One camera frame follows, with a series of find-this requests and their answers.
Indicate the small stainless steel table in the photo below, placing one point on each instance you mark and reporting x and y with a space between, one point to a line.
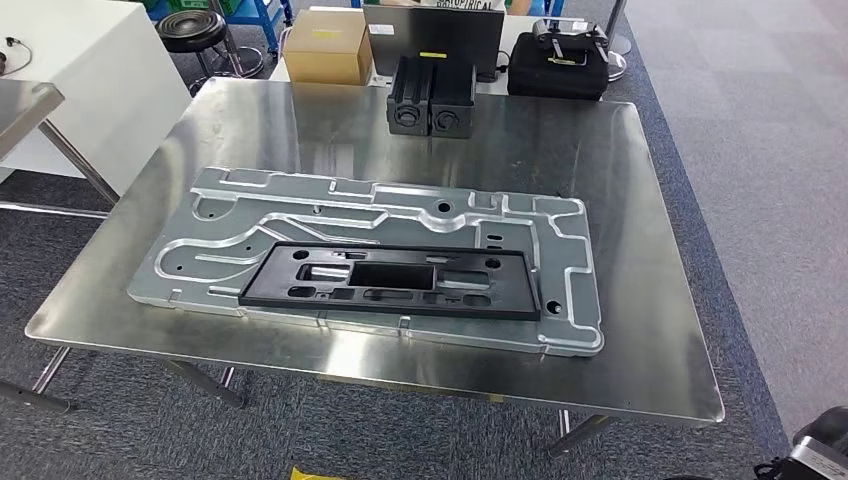
23 106

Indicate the black plastic frame part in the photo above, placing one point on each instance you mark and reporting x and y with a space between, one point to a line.
278 291

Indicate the black round stool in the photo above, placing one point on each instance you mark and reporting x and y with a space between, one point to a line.
192 30

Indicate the white cabinet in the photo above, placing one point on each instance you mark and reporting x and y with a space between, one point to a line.
99 79

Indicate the aluminium fixture plate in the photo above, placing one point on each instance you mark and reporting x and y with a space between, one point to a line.
570 318

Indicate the dark grey monitor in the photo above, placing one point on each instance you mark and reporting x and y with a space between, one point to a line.
437 30

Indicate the chrome stand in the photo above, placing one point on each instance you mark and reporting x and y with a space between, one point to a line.
617 66

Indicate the brown cardboard box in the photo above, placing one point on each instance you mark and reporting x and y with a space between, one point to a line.
328 50

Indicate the stainless steel workbench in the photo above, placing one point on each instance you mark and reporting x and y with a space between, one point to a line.
331 126

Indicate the black carry case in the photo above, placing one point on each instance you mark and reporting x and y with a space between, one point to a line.
556 83

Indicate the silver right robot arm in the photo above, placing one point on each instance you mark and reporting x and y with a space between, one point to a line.
828 424

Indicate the black plastic block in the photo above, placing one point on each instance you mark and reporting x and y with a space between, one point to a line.
454 99
409 99

